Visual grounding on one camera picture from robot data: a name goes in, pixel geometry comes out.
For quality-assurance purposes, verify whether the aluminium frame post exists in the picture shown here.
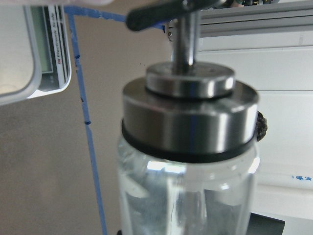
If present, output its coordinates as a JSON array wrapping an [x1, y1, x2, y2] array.
[[199, 0, 313, 51]]

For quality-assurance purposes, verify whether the glass sauce bottle metal spout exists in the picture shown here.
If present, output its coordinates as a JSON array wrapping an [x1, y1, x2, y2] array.
[[118, 0, 260, 235]]

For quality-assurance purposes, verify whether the silver digital kitchen scale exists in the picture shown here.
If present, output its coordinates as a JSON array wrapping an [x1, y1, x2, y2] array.
[[0, 0, 71, 106]]

